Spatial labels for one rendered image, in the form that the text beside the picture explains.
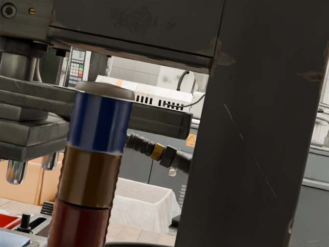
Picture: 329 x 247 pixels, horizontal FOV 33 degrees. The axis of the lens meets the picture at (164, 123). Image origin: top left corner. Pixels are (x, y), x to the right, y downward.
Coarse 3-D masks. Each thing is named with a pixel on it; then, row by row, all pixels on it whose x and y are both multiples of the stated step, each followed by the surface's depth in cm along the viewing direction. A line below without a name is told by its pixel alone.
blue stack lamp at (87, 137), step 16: (80, 96) 35; (96, 96) 34; (80, 112) 35; (96, 112) 34; (112, 112) 34; (128, 112) 35; (80, 128) 35; (96, 128) 34; (112, 128) 35; (80, 144) 35; (96, 144) 34; (112, 144) 35
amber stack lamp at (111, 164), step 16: (64, 160) 35; (80, 160) 34; (96, 160) 34; (112, 160) 35; (64, 176) 35; (80, 176) 34; (96, 176) 35; (112, 176) 35; (64, 192) 35; (80, 192) 35; (96, 192) 35; (112, 192) 36
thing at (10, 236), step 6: (0, 234) 67; (6, 234) 68; (0, 240) 66; (6, 240) 66; (12, 240) 66; (18, 240) 67; (24, 240) 67; (0, 246) 64; (6, 246) 64; (12, 246) 65; (18, 246) 65; (24, 246) 66
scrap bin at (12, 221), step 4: (0, 216) 89; (4, 216) 89; (8, 216) 89; (12, 216) 89; (16, 216) 89; (0, 220) 89; (4, 220) 89; (8, 220) 89; (12, 220) 89; (16, 220) 87; (20, 220) 88; (0, 224) 89; (4, 224) 89; (8, 224) 84; (12, 224) 85; (16, 224) 87; (8, 228) 83
